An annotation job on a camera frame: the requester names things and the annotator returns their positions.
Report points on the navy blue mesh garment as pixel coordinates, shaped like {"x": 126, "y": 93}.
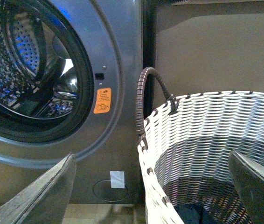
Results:
{"x": 194, "y": 214}

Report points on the dark grey washing machine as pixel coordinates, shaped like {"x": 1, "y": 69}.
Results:
{"x": 54, "y": 56}

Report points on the white paper label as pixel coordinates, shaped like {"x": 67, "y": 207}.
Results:
{"x": 117, "y": 179}

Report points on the dark brown basket handle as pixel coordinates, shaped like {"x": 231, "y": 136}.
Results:
{"x": 139, "y": 116}

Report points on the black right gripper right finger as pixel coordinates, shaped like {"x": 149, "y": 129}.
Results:
{"x": 248, "y": 177}

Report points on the orange warning sticker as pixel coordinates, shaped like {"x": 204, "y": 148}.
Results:
{"x": 103, "y": 101}

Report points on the white woven laundry basket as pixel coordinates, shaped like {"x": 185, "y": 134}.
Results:
{"x": 184, "y": 156}

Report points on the grey cabinet beside washer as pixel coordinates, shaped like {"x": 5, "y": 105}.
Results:
{"x": 210, "y": 47}

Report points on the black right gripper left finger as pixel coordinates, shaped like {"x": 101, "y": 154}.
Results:
{"x": 45, "y": 200}

